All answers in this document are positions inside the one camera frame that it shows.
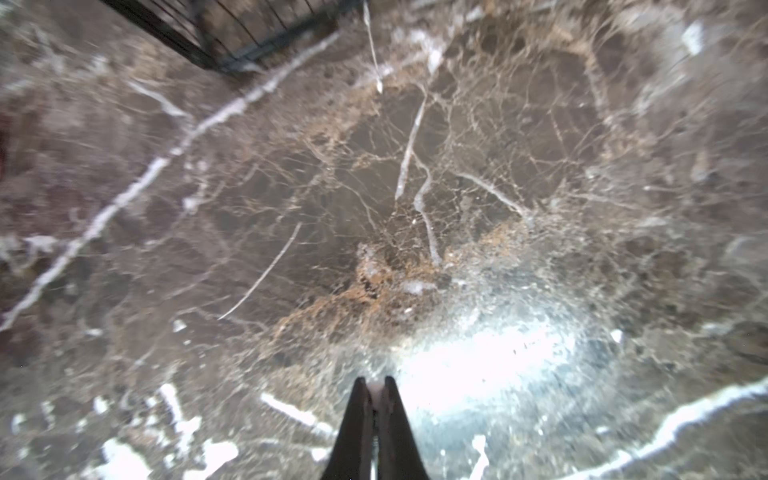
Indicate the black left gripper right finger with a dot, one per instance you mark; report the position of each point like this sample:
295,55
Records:
398,455

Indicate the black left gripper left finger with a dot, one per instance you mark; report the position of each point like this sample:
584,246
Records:
351,456

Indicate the black wire file rack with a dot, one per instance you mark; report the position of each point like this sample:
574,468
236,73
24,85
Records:
226,36

